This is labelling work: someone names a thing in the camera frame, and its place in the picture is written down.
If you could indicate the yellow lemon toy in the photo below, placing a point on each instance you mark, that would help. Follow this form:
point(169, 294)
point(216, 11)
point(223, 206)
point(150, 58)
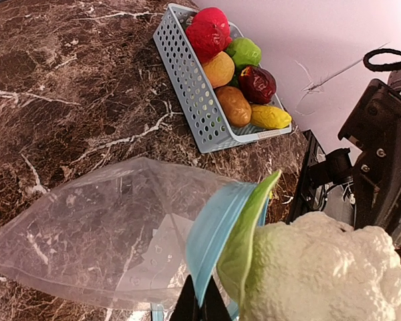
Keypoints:
point(269, 117)

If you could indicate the orange brown potato toy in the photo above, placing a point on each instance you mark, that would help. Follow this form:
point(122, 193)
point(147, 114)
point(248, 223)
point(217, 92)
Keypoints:
point(235, 106)

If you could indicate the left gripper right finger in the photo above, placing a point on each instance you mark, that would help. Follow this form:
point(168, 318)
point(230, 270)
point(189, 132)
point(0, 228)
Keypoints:
point(213, 308)

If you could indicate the light blue plastic basket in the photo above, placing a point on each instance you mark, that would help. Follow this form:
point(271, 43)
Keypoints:
point(205, 117)

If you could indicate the dark red pomegranate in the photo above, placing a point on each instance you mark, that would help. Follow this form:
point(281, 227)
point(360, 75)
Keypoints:
point(257, 85)

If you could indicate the pink red apple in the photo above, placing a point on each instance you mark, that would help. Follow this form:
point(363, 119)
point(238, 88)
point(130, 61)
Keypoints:
point(215, 16)

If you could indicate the red round fruit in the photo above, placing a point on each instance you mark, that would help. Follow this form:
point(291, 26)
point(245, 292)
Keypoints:
point(208, 39)

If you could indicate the orange fruit toy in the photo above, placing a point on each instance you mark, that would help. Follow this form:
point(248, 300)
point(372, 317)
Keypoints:
point(219, 70)

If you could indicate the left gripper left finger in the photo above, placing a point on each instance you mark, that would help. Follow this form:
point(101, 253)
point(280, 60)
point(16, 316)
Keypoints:
point(187, 308)

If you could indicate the green apple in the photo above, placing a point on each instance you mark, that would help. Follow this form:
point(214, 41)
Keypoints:
point(244, 52)

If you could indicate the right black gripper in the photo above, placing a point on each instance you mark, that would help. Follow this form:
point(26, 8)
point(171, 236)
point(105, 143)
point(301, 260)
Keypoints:
point(374, 126)

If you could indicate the white cauliflower toy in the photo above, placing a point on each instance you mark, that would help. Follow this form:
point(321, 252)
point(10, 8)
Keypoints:
point(316, 268)

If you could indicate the clear zip bag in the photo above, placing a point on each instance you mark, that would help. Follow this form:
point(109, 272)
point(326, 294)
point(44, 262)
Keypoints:
point(128, 236)

